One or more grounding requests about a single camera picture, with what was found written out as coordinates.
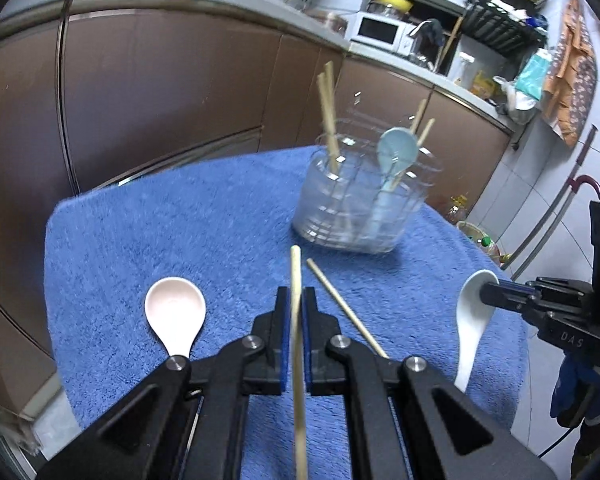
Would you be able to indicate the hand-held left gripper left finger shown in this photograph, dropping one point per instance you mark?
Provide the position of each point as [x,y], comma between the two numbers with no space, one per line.
[282,340]

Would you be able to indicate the pink ceramic spoon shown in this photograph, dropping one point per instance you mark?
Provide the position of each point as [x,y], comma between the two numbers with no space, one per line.
[175,305]

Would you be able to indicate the metal pole dark red grip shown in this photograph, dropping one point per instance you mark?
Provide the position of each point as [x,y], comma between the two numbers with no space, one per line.
[580,160]

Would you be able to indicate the woven waste basket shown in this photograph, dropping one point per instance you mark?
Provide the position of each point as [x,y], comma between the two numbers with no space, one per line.
[472,232]

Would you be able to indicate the white microwave oven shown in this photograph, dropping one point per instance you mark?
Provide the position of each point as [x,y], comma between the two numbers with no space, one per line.
[377,30]

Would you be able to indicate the brown lower kitchen cabinets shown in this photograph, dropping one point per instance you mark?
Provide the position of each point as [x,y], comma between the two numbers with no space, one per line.
[155,85]

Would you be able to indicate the yellow plastic basin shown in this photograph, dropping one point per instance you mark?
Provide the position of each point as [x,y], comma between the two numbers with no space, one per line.
[392,1]

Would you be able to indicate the white ceramic spoon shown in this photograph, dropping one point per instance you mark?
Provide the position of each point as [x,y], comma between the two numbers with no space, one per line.
[467,330]

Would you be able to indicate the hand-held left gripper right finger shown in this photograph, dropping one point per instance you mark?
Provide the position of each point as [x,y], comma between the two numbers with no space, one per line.
[310,340]

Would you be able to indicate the small white bottle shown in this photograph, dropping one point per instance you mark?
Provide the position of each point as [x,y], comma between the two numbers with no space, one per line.
[462,67]

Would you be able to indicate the light blue ceramic spoon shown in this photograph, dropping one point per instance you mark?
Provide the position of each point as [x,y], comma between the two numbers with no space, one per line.
[396,147]

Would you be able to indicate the large cooking oil bottle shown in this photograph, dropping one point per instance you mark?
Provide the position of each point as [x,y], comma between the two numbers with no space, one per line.
[457,207]

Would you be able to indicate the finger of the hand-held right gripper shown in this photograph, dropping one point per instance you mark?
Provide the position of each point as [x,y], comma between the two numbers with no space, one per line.
[502,297]
[555,285]

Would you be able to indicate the orange floral apron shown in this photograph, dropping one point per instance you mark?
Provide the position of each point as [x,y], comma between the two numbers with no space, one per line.
[575,75]

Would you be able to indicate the blue fluffy towel mat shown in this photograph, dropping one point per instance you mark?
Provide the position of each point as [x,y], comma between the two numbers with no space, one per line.
[180,220]

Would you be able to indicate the person's right hand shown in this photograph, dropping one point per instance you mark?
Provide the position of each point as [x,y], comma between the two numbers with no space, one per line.
[580,390]

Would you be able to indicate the teal plastic bag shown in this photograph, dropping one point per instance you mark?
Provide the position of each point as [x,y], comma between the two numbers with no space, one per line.
[532,72]

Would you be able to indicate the clear glass mixing bowl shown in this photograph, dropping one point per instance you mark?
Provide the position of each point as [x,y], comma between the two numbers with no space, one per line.
[387,11]

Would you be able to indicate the green cap plastic bottle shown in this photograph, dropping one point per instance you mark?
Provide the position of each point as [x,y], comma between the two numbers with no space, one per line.
[487,244]

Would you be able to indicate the yellow detergent bottle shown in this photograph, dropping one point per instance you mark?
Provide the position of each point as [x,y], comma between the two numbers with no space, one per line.
[482,85]

